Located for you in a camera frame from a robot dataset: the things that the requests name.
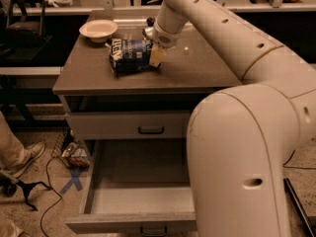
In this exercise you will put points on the white bowl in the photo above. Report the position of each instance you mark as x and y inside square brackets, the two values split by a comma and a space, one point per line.
[98, 30]

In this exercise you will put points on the open grey lower drawer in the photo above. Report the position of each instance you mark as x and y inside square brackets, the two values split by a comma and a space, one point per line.
[137, 185]

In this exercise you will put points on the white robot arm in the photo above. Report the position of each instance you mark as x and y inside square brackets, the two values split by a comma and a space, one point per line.
[239, 137]

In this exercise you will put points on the blue tape cross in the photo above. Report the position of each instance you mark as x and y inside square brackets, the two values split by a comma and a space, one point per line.
[74, 181]

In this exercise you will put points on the black bar on floor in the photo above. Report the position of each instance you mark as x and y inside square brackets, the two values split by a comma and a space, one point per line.
[308, 222]

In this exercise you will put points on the wire basket with snacks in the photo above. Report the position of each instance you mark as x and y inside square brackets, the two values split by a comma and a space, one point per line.
[70, 151]

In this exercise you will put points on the closed grey upper drawer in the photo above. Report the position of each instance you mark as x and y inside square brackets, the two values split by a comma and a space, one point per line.
[128, 125]

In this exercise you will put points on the black stand base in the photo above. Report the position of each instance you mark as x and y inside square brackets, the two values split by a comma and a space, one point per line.
[26, 187]

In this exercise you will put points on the person leg beige trousers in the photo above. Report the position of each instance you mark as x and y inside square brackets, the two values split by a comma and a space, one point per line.
[13, 155]

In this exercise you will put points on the blue chip bag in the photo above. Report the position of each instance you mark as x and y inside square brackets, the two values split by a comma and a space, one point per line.
[130, 55]

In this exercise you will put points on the grey sneaker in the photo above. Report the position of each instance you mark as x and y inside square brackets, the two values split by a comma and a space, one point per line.
[30, 154]

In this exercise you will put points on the silver blue soda can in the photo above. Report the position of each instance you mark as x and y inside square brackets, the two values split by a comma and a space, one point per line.
[148, 33]

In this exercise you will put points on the black chair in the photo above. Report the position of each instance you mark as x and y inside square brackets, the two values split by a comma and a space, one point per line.
[25, 32]

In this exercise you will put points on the black remote control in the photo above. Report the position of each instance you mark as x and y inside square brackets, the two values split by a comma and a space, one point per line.
[150, 21]

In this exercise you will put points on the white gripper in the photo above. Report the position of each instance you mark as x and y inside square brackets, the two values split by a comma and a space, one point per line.
[163, 38]

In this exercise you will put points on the grey drawer cabinet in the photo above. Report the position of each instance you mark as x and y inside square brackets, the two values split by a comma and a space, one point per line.
[192, 70]

